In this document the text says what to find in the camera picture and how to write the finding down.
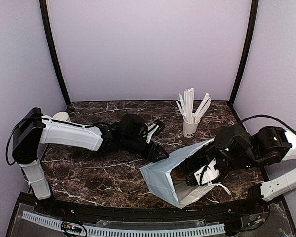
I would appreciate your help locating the left black frame post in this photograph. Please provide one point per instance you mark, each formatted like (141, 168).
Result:
(52, 51)

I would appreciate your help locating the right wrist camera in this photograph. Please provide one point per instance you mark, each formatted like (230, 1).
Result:
(203, 176)

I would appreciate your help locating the green circuit board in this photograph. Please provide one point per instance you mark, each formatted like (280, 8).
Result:
(69, 227)

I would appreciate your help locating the white cup holding straws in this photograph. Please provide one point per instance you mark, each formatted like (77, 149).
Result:
(189, 128)

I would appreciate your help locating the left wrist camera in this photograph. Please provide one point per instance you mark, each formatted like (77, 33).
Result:
(154, 130)

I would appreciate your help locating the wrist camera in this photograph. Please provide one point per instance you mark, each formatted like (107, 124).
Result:
(154, 130)
(203, 176)

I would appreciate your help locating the white paper bag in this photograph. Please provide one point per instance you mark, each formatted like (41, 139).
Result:
(159, 181)

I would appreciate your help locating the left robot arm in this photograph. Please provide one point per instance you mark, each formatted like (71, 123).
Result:
(129, 134)

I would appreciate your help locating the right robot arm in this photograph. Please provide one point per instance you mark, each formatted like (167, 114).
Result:
(233, 148)

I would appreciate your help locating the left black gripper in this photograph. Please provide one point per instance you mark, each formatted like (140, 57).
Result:
(153, 157)

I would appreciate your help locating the black front table rail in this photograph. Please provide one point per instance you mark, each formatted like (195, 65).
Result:
(88, 213)

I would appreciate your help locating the stack of paper cups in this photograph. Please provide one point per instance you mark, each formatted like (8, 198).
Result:
(61, 116)

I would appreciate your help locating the white slotted cable duct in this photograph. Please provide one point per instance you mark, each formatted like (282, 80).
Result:
(89, 230)

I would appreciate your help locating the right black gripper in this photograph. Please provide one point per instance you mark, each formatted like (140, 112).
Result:
(209, 149)

